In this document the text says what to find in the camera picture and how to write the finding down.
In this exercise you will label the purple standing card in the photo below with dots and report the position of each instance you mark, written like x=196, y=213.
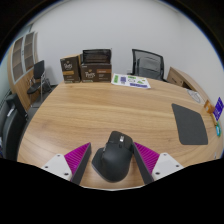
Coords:
x=218, y=108

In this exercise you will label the small orange box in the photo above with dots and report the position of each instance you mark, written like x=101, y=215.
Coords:
x=209, y=107

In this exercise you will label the wooden shelf unit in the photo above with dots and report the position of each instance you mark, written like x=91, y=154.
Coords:
x=19, y=65

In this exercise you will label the black side chair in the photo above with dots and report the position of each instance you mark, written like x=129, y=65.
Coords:
x=37, y=77

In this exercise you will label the round grey disc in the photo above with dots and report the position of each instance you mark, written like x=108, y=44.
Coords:
x=194, y=96

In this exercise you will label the black computer mouse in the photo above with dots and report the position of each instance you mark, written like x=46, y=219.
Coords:
x=115, y=158

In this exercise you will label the wide brown cardboard box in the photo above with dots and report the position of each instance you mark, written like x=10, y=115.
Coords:
x=96, y=72

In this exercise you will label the white printed sheet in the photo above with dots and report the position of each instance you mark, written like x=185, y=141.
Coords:
x=130, y=81

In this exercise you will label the wooden side desk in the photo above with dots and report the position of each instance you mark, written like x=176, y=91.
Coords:
x=183, y=80

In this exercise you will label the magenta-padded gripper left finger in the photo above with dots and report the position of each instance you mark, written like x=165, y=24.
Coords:
x=77, y=159

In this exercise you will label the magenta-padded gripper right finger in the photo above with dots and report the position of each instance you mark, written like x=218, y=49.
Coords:
x=148, y=160

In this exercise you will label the black padded chair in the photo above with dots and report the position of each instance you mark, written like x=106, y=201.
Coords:
x=10, y=130

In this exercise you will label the black mesh office chair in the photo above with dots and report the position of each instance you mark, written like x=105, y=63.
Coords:
x=148, y=65

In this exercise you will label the dark open box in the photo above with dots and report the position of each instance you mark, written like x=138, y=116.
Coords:
x=96, y=56

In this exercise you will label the dark grey mouse pad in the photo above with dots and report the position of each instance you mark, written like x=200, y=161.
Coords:
x=190, y=125

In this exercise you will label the green packet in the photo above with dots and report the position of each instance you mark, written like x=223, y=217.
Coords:
x=218, y=129

